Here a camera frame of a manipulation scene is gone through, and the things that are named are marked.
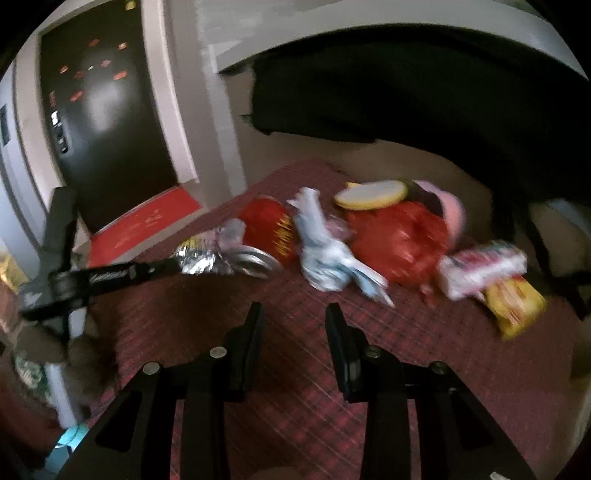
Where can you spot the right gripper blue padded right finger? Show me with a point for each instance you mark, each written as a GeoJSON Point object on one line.
{"type": "Point", "coordinates": [347, 345]}

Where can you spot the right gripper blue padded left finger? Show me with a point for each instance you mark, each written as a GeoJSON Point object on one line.
{"type": "Point", "coordinates": [243, 345]}

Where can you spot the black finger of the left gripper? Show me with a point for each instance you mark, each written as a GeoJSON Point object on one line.
{"type": "Point", "coordinates": [92, 282]}

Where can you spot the white paper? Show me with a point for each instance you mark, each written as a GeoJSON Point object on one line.
{"type": "Point", "coordinates": [326, 262]}

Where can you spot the red plastic bag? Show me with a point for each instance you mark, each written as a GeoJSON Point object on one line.
{"type": "Point", "coordinates": [403, 242]}

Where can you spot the red paper cup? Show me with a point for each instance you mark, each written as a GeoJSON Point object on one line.
{"type": "Point", "coordinates": [269, 227]}

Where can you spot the white red wrapper box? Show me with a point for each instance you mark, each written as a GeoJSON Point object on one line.
{"type": "Point", "coordinates": [472, 270]}

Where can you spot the pink sponge with purple pad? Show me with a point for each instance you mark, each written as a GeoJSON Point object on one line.
{"type": "Point", "coordinates": [386, 193]}

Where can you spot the yellow snack bag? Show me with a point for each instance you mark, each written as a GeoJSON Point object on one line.
{"type": "Point", "coordinates": [516, 305]}

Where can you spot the red door mat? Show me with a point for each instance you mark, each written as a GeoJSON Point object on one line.
{"type": "Point", "coordinates": [140, 224]}

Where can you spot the red plaid tablecloth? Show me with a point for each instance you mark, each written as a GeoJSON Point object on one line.
{"type": "Point", "coordinates": [295, 415]}

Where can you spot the black door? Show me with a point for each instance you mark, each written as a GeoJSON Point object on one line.
{"type": "Point", "coordinates": [100, 112]}

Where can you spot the black hanging bag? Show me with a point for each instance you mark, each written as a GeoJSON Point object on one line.
{"type": "Point", "coordinates": [513, 118]}

